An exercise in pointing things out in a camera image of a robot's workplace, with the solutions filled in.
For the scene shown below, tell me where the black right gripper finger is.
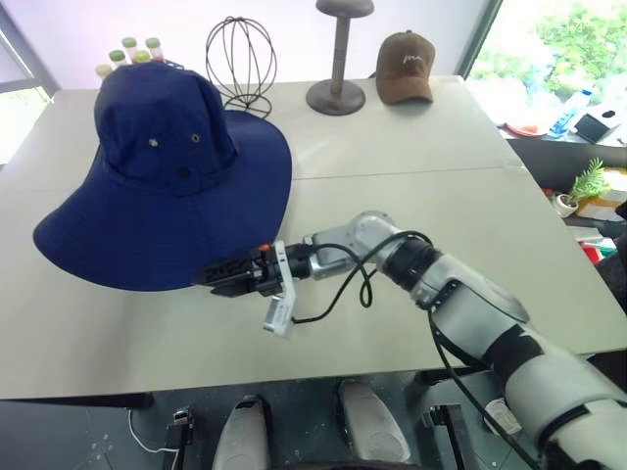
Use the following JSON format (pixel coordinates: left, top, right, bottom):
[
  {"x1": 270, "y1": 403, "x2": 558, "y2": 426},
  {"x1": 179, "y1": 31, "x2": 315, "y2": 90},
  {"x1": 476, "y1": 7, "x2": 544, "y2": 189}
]
[
  {"x1": 194, "y1": 257, "x2": 254, "y2": 287},
  {"x1": 210, "y1": 280, "x2": 259, "y2": 300}
]

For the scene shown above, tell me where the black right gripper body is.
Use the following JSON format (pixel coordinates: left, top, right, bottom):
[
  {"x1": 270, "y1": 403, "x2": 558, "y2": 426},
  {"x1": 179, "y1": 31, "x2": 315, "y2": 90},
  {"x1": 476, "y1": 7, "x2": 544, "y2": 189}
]
[{"x1": 247, "y1": 243, "x2": 286, "y2": 299}]

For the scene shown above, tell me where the blue wide-brim bucket hat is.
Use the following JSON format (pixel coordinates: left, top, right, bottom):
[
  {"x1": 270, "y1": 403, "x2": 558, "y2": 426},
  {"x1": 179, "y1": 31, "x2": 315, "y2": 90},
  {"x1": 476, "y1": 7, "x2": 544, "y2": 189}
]
[{"x1": 32, "y1": 66, "x2": 294, "y2": 294}]

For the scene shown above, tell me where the grey mushroom hat stand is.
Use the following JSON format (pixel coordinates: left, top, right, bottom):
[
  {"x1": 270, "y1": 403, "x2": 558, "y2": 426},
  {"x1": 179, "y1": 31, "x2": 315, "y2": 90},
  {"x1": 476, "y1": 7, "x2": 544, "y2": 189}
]
[{"x1": 305, "y1": 0, "x2": 377, "y2": 117}]

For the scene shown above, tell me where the brown baseball cap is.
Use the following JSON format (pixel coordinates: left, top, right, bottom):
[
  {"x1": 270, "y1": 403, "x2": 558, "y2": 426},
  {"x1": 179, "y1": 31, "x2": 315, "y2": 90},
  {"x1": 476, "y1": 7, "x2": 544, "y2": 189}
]
[{"x1": 375, "y1": 29, "x2": 438, "y2": 106}]

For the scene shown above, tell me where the grey rounded robot foot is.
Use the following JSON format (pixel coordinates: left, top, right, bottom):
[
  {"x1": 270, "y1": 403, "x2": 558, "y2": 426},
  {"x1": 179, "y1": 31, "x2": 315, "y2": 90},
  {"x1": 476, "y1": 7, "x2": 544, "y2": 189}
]
[
  {"x1": 212, "y1": 393, "x2": 273, "y2": 470},
  {"x1": 334, "y1": 380, "x2": 413, "y2": 464}
]

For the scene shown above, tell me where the red plate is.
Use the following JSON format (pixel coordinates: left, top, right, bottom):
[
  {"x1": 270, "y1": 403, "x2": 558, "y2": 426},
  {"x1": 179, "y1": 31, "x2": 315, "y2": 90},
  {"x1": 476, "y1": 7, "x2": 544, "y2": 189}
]
[{"x1": 504, "y1": 121, "x2": 548, "y2": 138}]

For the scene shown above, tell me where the small potted green plant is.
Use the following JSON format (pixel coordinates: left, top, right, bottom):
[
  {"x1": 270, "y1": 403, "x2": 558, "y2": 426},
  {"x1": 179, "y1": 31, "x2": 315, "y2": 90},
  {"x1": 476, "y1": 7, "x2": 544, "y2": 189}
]
[{"x1": 555, "y1": 157, "x2": 612, "y2": 218}]

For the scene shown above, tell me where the blue-labelled plastic bottle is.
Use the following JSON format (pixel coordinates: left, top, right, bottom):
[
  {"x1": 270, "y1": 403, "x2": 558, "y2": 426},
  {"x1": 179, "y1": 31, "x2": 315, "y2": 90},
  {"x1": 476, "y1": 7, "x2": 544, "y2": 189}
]
[{"x1": 548, "y1": 84, "x2": 597, "y2": 139}]

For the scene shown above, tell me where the yellow cardboard box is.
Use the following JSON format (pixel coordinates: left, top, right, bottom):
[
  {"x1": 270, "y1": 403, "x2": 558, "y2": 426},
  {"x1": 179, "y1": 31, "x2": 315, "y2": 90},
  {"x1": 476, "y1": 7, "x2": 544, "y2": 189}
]
[{"x1": 576, "y1": 167, "x2": 627, "y2": 222}]

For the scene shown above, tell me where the black and white box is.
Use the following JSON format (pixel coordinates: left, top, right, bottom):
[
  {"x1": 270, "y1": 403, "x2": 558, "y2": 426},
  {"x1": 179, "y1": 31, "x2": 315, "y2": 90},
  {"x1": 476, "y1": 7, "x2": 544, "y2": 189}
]
[{"x1": 573, "y1": 108, "x2": 624, "y2": 146}]

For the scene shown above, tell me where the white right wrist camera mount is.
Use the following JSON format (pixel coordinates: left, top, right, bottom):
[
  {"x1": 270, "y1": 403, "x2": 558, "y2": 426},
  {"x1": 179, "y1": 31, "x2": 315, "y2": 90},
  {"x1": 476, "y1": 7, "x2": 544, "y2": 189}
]
[{"x1": 262, "y1": 240, "x2": 299, "y2": 340}]

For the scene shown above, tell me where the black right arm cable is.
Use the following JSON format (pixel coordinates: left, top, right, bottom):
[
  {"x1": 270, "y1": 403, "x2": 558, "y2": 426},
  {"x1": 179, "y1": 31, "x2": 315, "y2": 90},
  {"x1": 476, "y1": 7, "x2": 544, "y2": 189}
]
[{"x1": 292, "y1": 229, "x2": 545, "y2": 470}]

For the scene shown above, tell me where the black metal floor bracket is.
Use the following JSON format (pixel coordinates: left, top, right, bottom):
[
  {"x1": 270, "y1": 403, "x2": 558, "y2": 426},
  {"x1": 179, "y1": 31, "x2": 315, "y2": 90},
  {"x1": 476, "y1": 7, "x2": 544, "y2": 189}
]
[
  {"x1": 165, "y1": 405, "x2": 196, "y2": 470},
  {"x1": 422, "y1": 402, "x2": 467, "y2": 470}
]

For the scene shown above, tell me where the thin white floor cable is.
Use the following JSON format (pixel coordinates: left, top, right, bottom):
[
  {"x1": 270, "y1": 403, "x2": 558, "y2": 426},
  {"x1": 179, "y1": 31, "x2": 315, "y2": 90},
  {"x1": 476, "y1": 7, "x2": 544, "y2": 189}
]
[{"x1": 127, "y1": 407, "x2": 180, "y2": 470}]

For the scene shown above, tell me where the black wire hat stand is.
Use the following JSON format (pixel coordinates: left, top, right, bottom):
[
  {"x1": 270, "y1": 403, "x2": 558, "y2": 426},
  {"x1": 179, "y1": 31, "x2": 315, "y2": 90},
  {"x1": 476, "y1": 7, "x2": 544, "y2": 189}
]
[{"x1": 205, "y1": 16, "x2": 278, "y2": 119}]

